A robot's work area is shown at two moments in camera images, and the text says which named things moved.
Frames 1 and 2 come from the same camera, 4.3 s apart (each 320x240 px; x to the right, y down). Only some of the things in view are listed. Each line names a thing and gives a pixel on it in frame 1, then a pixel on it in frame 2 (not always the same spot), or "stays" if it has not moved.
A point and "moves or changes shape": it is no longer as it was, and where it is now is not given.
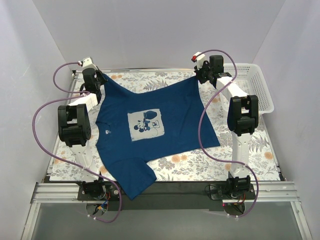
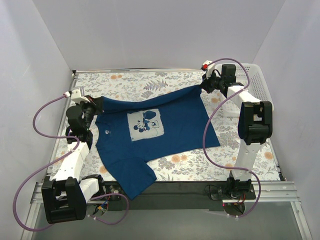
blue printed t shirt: [136, 125] moves or changes shape
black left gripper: [99, 77] to [96, 105]
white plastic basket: [250, 80] stays
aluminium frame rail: [67, 193] stays
